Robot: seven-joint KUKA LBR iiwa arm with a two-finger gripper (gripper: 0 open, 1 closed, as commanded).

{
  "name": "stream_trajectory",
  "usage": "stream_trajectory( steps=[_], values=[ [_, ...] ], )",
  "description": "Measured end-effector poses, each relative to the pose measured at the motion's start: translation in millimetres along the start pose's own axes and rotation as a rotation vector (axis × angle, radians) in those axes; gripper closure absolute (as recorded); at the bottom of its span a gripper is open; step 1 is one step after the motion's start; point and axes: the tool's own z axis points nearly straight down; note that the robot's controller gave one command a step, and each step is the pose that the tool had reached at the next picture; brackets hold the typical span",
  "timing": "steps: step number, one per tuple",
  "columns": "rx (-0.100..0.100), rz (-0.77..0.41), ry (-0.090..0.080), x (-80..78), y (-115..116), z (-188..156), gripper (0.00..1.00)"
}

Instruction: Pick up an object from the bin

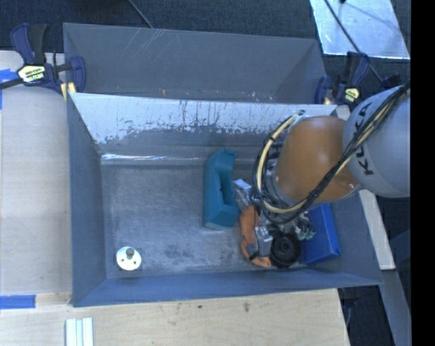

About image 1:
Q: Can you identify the grey metal bin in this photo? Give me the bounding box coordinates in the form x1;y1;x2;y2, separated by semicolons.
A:
61;22;385;308

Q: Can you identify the white round knob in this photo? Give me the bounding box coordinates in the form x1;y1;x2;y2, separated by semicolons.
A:
115;245;143;272

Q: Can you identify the black cylinder on white bracket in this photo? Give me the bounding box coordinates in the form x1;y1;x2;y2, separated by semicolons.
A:
269;230;302;270

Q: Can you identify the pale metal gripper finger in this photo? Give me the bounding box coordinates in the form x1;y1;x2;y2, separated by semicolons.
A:
254;226;275;259
232;178;255;213

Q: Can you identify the blue flat box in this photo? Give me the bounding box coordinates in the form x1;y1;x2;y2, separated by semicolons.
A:
297;203;343;267

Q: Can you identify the orange soft toy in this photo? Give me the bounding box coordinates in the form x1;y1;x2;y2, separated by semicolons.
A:
238;205;273;269

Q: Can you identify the teal foam block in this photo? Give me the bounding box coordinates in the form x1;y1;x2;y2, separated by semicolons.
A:
202;147;240;231

